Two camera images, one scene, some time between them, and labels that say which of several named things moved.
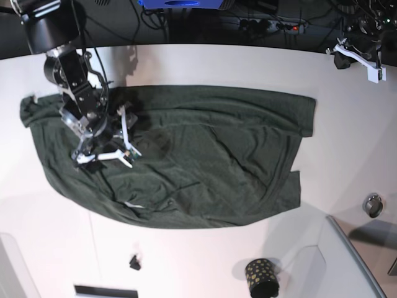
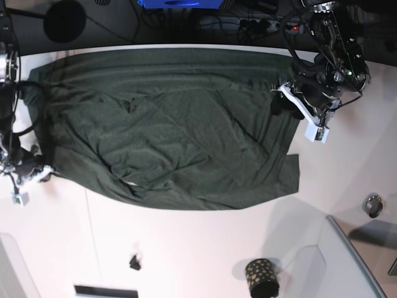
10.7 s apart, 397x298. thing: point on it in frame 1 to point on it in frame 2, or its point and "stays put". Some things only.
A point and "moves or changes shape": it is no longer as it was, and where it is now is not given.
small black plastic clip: (134, 264) stays put
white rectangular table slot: (84, 292) stays put
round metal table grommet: (373, 205) stays put
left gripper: (116, 144) to (29, 166)
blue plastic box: (180, 4) stays put
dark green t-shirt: (208, 156) moves or changes shape
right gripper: (364, 49) to (309, 102)
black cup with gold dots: (262, 277) stays put
